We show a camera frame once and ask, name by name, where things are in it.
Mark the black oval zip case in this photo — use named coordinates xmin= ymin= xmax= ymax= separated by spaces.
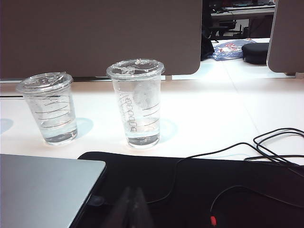
xmin=241 ymin=42 xmax=270 ymax=65

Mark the medium clear plastic lidded cup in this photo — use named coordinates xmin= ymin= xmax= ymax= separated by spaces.
xmin=15 ymin=72 xmax=78 ymax=146

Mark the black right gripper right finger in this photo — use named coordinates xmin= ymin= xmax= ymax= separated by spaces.
xmin=133 ymin=186 xmax=155 ymax=228

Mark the blue printed plastic bag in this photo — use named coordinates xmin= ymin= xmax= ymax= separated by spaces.
xmin=212 ymin=39 xmax=257 ymax=61

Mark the narrow brown desk partition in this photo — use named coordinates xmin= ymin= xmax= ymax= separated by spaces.
xmin=267 ymin=0 xmax=304 ymax=74

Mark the black desk mat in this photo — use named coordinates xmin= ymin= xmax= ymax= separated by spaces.
xmin=77 ymin=151 xmax=304 ymax=228

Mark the black office chair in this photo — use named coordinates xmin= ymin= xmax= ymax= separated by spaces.
xmin=209 ymin=20 xmax=238 ymax=40

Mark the black fabric bag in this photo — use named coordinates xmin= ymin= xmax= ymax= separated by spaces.
xmin=201 ymin=28 xmax=216 ymax=61

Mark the wide brown desk partition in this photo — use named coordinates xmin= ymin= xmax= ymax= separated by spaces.
xmin=0 ymin=0 xmax=202 ymax=80

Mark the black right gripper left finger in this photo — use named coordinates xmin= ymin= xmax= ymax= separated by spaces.
xmin=113 ymin=186 xmax=135 ymax=228

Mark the white background desk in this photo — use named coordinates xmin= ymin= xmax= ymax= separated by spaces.
xmin=210 ymin=0 xmax=277 ymax=17

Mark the black cable with red plug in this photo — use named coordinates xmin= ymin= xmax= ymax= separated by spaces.
xmin=210 ymin=185 xmax=304 ymax=228

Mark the thin black cable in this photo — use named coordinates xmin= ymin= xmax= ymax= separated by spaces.
xmin=144 ymin=127 xmax=304 ymax=205

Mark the silver closed laptop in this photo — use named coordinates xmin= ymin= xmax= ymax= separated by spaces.
xmin=0 ymin=153 xmax=107 ymax=228

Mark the tall clear cup siren logo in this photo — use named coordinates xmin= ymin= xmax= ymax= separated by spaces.
xmin=105 ymin=58 xmax=165 ymax=149

